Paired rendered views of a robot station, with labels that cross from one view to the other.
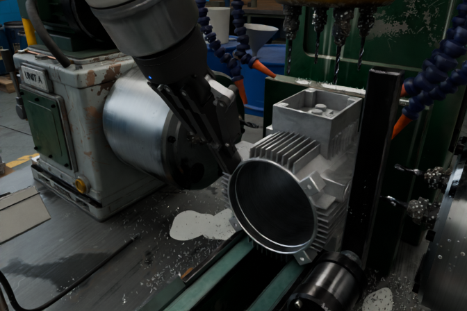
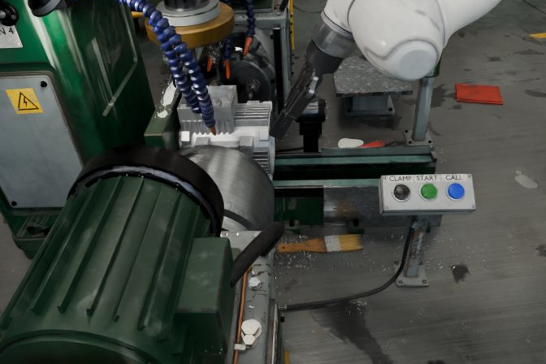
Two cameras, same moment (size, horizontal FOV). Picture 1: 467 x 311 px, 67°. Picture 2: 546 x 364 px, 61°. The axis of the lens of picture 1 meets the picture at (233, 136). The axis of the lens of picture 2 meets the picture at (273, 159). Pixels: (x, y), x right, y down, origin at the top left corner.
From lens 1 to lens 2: 1.23 m
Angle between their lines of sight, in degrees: 98
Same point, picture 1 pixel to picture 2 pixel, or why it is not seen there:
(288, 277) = (280, 161)
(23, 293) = (387, 330)
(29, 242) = not seen: outside the picture
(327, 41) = (104, 93)
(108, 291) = (335, 282)
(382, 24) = (114, 53)
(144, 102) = (255, 184)
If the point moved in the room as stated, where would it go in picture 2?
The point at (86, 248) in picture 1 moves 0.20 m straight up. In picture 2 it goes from (320, 336) to (320, 272)
